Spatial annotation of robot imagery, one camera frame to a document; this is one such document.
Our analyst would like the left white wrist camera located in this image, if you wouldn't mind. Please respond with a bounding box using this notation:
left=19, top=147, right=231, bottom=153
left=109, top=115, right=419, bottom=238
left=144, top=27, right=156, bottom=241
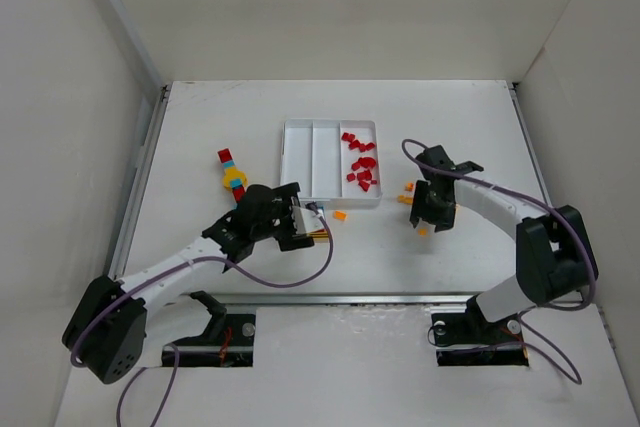
left=292, top=205, right=328, bottom=237

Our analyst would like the aluminium front rail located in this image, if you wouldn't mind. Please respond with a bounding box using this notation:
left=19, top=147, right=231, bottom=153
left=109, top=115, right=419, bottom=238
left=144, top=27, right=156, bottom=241
left=213, top=294, right=470, bottom=306

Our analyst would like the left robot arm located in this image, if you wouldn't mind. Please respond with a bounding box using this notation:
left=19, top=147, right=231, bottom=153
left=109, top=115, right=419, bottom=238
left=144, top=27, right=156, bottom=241
left=62, top=183, right=322, bottom=384

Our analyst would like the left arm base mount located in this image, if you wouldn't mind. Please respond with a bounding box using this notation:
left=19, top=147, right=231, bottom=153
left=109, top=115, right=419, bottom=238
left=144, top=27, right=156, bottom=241
left=161, top=291, right=257, bottom=368

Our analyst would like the orange lego brick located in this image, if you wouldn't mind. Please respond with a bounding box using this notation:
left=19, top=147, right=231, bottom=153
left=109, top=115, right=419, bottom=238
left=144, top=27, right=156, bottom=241
left=334, top=210, right=347, bottom=221

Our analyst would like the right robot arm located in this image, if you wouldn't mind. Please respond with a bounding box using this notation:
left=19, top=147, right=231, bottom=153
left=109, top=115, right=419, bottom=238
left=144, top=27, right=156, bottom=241
left=409, top=145, right=599, bottom=336

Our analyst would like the purple cable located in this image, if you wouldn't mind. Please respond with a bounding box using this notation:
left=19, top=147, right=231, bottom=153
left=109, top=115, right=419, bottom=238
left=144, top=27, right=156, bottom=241
left=401, top=138, right=599, bottom=385
left=69, top=201, right=335, bottom=427

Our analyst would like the red teal yellow duplo tower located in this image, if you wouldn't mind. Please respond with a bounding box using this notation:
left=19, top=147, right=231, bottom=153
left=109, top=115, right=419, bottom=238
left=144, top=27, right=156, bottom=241
left=217, top=149, right=248, bottom=203

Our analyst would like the teal red yellow duplo stack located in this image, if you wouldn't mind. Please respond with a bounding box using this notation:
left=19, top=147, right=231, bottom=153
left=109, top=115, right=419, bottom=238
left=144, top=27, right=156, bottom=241
left=309, top=205, right=329, bottom=242

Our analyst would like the red orange lego pile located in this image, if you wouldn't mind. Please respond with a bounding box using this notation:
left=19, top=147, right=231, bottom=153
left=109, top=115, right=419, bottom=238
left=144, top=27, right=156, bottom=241
left=396, top=182, right=429, bottom=237

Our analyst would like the white three-compartment tray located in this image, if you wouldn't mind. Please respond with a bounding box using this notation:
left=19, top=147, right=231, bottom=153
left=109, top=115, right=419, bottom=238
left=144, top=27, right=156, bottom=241
left=280, top=119, right=382, bottom=210

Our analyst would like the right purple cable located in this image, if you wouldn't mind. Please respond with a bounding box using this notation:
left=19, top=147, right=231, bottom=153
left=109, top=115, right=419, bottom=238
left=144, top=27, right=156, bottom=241
left=401, top=138, right=599, bottom=385

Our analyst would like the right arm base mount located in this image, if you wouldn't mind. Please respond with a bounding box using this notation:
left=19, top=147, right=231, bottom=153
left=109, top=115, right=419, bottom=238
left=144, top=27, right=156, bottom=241
left=428, top=312, right=529, bottom=367

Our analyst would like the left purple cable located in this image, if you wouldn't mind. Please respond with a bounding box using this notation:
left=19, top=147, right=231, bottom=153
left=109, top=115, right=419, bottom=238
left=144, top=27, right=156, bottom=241
left=69, top=201, right=335, bottom=427

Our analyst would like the red arch lego piece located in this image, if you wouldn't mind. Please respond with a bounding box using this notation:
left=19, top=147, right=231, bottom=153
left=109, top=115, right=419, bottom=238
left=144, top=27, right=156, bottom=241
left=351, top=157, right=377, bottom=171

